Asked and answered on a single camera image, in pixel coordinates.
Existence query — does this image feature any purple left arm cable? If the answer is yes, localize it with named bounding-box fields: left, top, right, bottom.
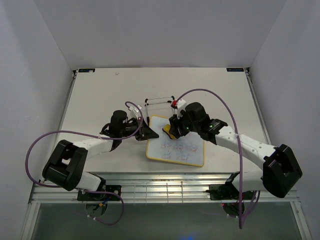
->
left=25, top=101, right=145, bottom=226

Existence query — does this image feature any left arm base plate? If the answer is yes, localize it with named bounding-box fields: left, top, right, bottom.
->
left=76, top=185, right=122, bottom=202

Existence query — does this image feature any wire whiteboard stand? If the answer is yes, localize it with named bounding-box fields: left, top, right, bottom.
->
left=144, top=95, right=175, bottom=118

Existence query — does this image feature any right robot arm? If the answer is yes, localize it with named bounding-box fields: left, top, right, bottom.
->
left=163, top=99, right=303, bottom=199

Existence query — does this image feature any yellow framed whiteboard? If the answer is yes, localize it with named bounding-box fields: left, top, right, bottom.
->
left=146, top=115, right=205, bottom=167

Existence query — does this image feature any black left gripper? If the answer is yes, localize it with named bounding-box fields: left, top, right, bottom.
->
left=120, top=117, right=159, bottom=142

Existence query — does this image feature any left blue table label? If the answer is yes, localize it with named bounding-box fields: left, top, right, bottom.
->
left=78, top=68, right=96, bottom=73

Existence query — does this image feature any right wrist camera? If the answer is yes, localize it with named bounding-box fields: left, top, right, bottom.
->
left=171, top=98, right=187, bottom=119

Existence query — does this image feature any aluminium table frame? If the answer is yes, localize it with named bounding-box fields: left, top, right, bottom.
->
left=19, top=67, right=313, bottom=240

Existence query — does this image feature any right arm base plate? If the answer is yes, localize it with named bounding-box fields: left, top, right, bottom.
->
left=205, top=184, right=239, bottom=200

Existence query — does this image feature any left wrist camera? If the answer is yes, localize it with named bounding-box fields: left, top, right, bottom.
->
left=128, top=104, right=142, bottom=119

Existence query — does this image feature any right blue table label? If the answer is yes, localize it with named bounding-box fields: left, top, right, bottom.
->
left=226, top=67, right=244, bottom=72

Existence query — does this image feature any blue table label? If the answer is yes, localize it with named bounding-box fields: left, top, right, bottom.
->
left=226, top=67, right=244, bottom=72
left=78, top=68, right=96, bottom=73

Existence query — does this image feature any yellow black whiteboard eraser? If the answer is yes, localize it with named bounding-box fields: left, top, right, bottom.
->
left=162, top=124, right=175, bottom=140

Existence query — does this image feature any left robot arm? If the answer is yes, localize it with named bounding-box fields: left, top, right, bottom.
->
left=42, top=110, right=159, bottom=200

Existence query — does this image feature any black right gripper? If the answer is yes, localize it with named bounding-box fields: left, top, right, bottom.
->
left=168, top=108, right=200, bottom=139

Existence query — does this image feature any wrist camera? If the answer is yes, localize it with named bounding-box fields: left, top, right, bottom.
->
left=128, top=104, right=142, bottom=119
left=171, top=98, right=187, bottom=119

